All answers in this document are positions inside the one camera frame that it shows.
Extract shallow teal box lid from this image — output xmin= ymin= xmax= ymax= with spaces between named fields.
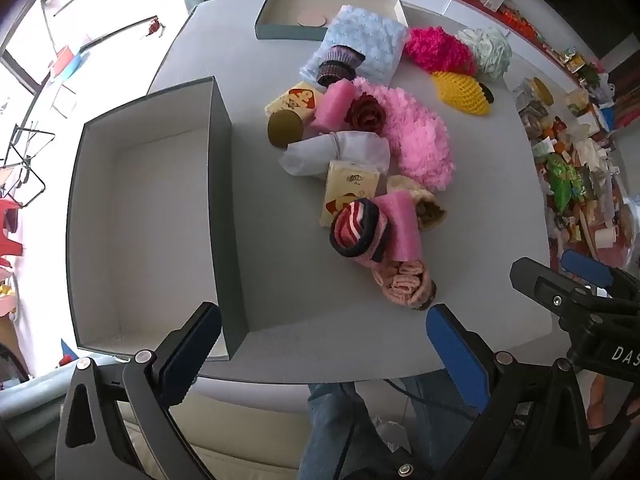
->
xmin=255 ymin=0 xmax=410 ymax=42

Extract blue plastic basin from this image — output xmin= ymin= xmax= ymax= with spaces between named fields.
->
xmin=50 ymin=52 xmax=83 ymax=81

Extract mint bath pouf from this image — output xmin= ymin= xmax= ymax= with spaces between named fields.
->
xmin=457 ymin=26 xmax=513 ymax=82

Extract pink fluffy cloth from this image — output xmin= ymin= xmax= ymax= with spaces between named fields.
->
xmin=352 ymin=77 xmax=456 ymax=192

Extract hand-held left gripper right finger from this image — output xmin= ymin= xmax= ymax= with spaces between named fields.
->
xmin=425 ymin=302 xmax=593 ymax=480

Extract blue-grey cushion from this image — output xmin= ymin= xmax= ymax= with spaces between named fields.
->
xmin=0 ymin=375 xmax=68 ymax=441

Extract pink foam roll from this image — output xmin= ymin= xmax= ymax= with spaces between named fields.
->
xmin=307 ymin=79 xmax=357 ymax=136

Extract person's jeans legs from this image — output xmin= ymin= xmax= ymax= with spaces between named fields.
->
xmin=297 ymin=375 xmax=481 ymax=480

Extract light blue fluffy cloth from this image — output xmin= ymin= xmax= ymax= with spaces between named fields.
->
xmin=300 ymin=5 xmax=411 ymax=88

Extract large grey storage box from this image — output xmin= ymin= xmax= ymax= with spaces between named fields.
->
xmin=66 ymin=76 xmax=250 ymax=362

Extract striped pink black sock roll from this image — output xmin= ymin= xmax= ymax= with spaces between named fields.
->
xmin=328 ymin=199 xmax=393 ymax=263

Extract person's right hand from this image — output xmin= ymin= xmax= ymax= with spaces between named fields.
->
xmin=586 ymin=374 xmax=627 ymax=436

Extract white cloth bundle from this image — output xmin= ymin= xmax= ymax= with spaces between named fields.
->
xmin=279 ymin=131 xmax=391 ymax=178

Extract cream sofa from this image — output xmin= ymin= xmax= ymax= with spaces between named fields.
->
xmin=120 ymin=385 xmax=316 ymax=480

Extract magenta fluffy ball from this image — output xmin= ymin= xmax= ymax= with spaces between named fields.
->
xmin=403 ymin=26 xmax=478 ymax=77

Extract black folding stool frame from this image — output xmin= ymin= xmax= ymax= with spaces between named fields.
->
xmin=0 ymin=127 xmax=56 ymax=208

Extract red plastic stool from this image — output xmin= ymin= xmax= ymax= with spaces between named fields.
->
xmin=0 ymin=197 xmax=23 ymax=261

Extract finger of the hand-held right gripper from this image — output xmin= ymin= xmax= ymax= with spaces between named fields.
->
xmin=510 ymin=256 xmax=608 ymax=318
xmin=560 ymin=249 xmax=640 ymax=291

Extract yellow foam net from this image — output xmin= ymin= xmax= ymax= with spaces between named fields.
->
xmin=431 ymin=71 xmax=491 ymax=117

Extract pink foam sheet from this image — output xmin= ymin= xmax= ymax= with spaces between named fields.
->
xmin=372 ymin=192 xmax=425 ymax=263

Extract yellow tissue pack red print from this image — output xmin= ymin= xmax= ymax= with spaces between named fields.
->
xmin=264 ymin=81 xmax=328 ymax=123
xmin=319 ymin=161 xmax=382 ymax=228

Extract red fabric rose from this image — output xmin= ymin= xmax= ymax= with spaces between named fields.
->
xmin=344 ymin=92 xmax=388 ymax=136

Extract gold round disc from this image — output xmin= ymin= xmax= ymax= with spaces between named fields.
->
xmin=266 ymin=110 xmax=305 ymax=148

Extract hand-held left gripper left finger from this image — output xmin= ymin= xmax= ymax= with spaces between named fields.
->
xmin=54 ymin=301 xmax=223 ymax=480

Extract cream sock roll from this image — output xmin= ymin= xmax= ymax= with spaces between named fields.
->
xmin=386 ymin=175 xmax=447 ymax=232

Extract purple knit sock roll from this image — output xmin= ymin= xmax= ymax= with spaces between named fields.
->
xmin=315 ymin=45 xmax=365 ymax=88

